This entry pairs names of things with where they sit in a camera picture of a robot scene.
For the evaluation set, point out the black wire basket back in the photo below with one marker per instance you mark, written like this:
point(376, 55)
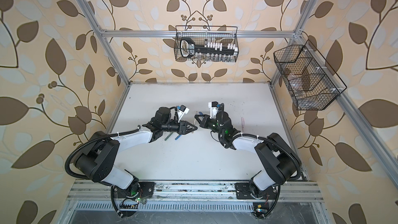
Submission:
point(220, 34)

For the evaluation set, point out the black wire basket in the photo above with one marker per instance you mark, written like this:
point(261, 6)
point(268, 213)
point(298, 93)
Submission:
point(311, 81)
point(220, 34)

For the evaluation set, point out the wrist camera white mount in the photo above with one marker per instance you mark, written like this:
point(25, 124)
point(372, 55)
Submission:
point(214, 107)
point(181, 111)

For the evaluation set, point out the black wire basket right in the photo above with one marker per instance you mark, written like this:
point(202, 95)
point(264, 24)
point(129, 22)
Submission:
point(311, 81)

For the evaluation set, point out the black tool in basket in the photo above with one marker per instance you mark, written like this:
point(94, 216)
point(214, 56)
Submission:
point(190, 48)

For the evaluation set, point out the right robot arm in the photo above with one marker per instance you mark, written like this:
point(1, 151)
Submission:
point(278, 160)

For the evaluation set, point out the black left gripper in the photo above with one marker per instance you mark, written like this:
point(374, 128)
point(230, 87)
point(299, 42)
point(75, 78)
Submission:
point(183, 127)

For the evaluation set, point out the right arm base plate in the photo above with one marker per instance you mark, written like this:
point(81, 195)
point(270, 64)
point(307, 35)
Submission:
point(249, 191)

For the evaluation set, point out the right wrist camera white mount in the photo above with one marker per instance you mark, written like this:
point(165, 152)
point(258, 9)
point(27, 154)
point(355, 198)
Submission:
point(214, 107)

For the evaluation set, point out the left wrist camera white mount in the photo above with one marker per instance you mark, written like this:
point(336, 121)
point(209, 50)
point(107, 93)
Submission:
point(181, 111)

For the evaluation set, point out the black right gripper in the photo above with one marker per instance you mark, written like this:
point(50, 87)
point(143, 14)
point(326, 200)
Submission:
point(205, 120)

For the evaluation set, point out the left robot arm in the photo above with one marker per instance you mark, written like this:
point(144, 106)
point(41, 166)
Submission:
point(95, 159)

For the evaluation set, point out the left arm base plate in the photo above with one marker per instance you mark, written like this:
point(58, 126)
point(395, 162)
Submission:
point(141, 189)

